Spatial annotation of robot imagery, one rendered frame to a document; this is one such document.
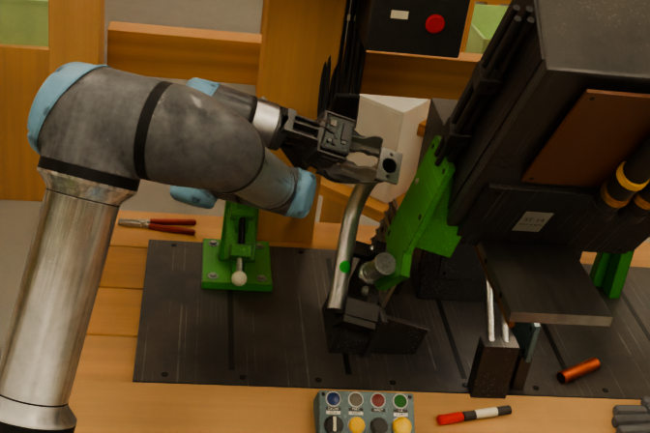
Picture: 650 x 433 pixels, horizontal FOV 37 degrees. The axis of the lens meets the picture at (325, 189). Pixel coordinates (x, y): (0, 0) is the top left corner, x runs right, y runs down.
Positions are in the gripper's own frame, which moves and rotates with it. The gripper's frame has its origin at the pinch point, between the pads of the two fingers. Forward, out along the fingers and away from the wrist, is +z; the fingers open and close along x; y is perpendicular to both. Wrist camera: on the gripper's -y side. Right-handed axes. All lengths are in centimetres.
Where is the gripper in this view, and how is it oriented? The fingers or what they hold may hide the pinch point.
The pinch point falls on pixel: (382, 167)
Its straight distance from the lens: 161.6
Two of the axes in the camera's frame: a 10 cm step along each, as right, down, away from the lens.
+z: 9.2, 2.9, 2.7
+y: 3.4, -2.4, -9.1
